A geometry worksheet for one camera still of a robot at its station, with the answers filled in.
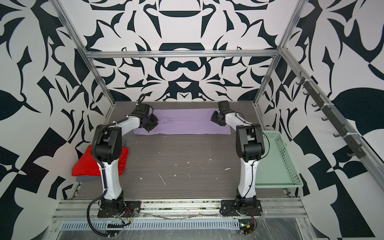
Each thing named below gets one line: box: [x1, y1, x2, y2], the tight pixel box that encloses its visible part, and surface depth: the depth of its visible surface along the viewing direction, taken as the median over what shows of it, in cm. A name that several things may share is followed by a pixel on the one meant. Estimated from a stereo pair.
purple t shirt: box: [133, 108, 231, 135], surface depth 107 cm
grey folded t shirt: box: [76, 175, 102, 182], surface depth 85 cm
